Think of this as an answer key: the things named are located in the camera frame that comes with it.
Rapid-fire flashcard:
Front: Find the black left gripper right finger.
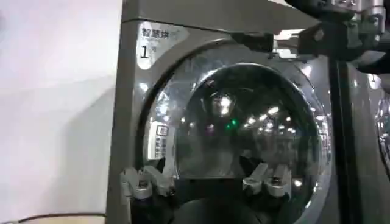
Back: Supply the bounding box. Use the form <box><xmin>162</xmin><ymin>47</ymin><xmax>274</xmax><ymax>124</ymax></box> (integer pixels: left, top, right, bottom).
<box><xmin>239</xmin><ymin>156</ymin><xmax>293</xmax><ymax>198</ymax></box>

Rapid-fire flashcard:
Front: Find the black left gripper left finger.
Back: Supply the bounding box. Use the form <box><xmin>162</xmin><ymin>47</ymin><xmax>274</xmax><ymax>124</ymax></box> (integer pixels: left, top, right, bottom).
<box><xmin>120</xmin><ymin>156</ymin><xmax>178</xmax><ymax>199</ymax></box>

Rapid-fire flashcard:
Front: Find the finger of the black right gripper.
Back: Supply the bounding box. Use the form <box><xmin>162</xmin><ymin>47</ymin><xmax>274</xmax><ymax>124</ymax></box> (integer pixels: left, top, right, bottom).
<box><xmin>230</xmin><ymin>29</ymin><xmax>305</xmax><ymax>59</ymax></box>

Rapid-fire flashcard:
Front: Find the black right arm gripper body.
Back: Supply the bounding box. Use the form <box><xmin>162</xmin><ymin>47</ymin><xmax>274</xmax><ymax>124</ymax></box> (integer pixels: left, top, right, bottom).
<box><xmin>297</xmin><ymin>21</ymin><xmax>350</xmax><ymax>58</ymax></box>

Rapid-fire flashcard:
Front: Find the white instruction sticker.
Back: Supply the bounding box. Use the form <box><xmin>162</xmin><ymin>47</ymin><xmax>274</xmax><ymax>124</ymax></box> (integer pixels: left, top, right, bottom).
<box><xmin>147</xmin><ymin>121</ymin><xmax>170</xmax><ymax>161</ymax></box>

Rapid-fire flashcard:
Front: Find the round glass dryer door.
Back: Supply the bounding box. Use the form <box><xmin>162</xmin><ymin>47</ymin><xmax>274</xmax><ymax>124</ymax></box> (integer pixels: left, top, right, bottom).
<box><xmin>136</xmin><ymin>41</ymin><xmax>333</xmax><ymax>224</ymax></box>

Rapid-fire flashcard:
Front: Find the grey dryer numbered one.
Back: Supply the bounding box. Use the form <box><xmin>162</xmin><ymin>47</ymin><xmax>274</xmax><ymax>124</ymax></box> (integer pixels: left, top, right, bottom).
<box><xmin>105</xmin><ymin>0</ymin><xmax>347</xmax><ymax>224</ymax></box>

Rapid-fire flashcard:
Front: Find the laundry basket rim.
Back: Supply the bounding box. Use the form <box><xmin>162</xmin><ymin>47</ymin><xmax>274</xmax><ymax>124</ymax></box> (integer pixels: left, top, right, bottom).
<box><xmin>0</xmin><ymin>212</ymin><xmax>107</xmax><ymax>224</ymax></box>

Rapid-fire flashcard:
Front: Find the white number label sticker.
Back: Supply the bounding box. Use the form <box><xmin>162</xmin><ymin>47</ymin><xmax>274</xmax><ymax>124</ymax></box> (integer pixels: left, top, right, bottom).
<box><xmin>136</xmin><ymin>21</ymin><xmax>190</xmax><ymax>71</ymax></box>

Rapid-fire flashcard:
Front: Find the grey dryer without visible number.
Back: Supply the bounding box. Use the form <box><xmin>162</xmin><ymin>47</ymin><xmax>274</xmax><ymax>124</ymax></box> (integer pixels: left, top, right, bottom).
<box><xmin>347</xmin><ymin>59</ymin><xmax>390</xmax><ymax>224</ymax></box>

